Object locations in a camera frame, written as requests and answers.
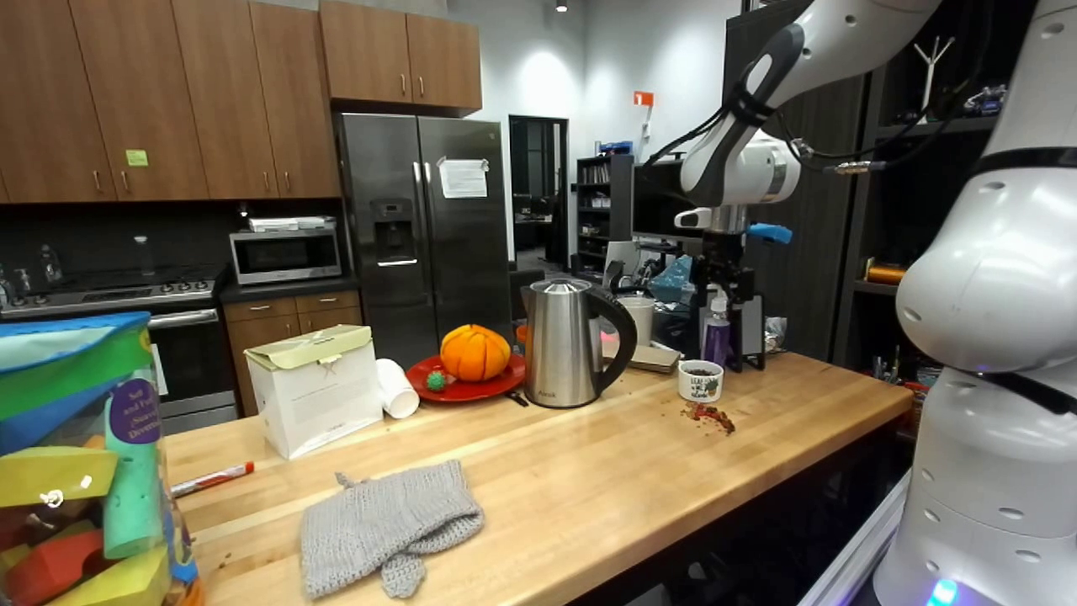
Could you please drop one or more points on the white coat rack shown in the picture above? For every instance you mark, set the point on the white coat rack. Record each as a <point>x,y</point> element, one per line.
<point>930,70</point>

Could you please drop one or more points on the stainless steel electric kettle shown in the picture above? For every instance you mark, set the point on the stainless steel electric kettle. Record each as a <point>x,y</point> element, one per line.
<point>558,341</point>

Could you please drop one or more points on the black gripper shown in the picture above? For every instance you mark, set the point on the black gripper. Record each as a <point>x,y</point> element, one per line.
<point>723,255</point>

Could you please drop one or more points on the white item on microwave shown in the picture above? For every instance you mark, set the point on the white item on microwave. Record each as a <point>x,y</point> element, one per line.
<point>289,223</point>

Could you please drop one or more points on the clear plastic bag with items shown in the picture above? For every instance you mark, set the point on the clear plastic bag with items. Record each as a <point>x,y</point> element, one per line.
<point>674,293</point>

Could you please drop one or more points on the wooden wall cabinets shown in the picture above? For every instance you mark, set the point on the wooden wall cabinets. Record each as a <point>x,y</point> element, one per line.
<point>168,103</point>

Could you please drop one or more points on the small green ball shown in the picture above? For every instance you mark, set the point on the small green ball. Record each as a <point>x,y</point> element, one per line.
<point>434,383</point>

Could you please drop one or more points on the red marker pen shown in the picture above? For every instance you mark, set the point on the red marker pen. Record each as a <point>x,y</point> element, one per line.
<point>212,480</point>

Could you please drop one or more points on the red plate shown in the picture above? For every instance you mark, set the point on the red plate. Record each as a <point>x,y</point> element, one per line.
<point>472,388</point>

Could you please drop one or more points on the small white ramekin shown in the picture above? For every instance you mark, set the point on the small white ramekin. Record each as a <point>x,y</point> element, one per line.
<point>700,383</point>

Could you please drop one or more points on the wooden cabinet above refrigerator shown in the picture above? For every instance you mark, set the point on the wooden cabinet above refrigerator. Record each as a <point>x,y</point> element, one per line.
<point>405,56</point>

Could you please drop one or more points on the grey knitted oven mitt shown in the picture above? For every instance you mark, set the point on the grey knitted oven mitt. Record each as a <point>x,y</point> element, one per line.
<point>381,525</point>

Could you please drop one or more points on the white cardboard box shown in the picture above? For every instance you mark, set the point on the white cardboard box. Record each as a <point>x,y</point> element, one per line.
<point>319,391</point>

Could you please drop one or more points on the orange pumpkin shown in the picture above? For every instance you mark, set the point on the orange pumpkin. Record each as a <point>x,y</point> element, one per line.
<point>476,350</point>

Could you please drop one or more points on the white paper on refrigerator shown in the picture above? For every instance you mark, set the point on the white paper on refrigerator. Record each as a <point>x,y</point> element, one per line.
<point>462,178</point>

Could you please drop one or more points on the black kitchen stove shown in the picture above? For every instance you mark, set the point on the black kitchen stove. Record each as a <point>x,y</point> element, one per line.
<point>113,303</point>

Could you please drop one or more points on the orange wall sign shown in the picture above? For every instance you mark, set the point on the orange wall sign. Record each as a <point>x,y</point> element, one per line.
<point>643,99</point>

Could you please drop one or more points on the silver microwave oven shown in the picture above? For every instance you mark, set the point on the silver microwave oven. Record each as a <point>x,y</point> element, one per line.
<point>282,256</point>

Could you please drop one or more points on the purple pump soap bottle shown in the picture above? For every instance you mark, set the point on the purple pump soap bottle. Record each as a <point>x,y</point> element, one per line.
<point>716,337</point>

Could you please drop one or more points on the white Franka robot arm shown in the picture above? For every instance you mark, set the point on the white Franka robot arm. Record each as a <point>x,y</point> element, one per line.
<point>997,337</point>

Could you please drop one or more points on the wooden lower cabinet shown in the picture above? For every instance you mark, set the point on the wooden lower cabinet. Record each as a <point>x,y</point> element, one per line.
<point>289,323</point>

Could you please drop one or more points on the white paper roll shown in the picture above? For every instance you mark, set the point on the white paper roll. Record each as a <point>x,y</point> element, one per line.
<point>396,388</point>

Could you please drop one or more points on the dark bookshelf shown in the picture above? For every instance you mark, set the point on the dark bookshelf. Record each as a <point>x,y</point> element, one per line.
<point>599,214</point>

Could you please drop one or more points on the stainless steel refrigerator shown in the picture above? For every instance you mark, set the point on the stainless steel refrigerator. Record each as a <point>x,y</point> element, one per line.
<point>424,238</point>

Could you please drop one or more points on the white robot base platform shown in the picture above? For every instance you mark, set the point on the white robot base platform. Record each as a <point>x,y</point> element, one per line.
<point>853,551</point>

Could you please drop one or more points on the green sticky note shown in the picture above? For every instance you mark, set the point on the green sticky note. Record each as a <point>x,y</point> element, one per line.
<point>135,158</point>

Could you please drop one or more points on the bag of colourful foam blocks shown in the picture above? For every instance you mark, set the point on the bag of colourful foam blocks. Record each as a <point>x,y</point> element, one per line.
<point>79,471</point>

